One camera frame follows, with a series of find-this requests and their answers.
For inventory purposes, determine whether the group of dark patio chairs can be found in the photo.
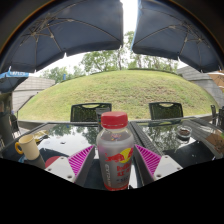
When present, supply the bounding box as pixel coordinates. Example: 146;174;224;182
209;104;224;129

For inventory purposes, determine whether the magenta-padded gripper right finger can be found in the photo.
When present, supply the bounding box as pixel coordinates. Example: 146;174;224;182
133;143;184;185

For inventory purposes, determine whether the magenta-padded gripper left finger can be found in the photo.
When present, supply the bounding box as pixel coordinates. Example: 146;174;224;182
44;144;98;188

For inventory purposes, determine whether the clear glass ashtray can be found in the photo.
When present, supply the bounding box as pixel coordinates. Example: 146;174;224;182
176;125;193;138

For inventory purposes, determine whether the dark green woven chair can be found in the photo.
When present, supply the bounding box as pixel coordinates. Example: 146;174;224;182
148;101;185;120
69;102;113;123

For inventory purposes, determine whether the flat round red coaster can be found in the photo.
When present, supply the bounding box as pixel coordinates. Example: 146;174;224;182
44;155;62;170

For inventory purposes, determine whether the beige patio umbrella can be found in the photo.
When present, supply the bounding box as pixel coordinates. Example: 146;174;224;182
208;71;224;93

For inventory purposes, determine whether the light blue printed umbrella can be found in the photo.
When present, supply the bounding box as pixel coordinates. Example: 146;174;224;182
0;70;30;94

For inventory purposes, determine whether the red-capped clear drink bottle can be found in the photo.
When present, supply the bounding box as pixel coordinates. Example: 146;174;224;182
96;111;135;192

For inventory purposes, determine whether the yellow foil snack bag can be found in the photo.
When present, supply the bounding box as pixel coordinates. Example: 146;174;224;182
33;130;50;143

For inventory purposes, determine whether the cream mug with yellow handle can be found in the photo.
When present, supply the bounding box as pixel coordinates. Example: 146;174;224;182
14;133;41;161

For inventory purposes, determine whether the large dark blue patio umbrella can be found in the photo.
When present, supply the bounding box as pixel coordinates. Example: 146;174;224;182
0;0;125;73
131;0;224;73

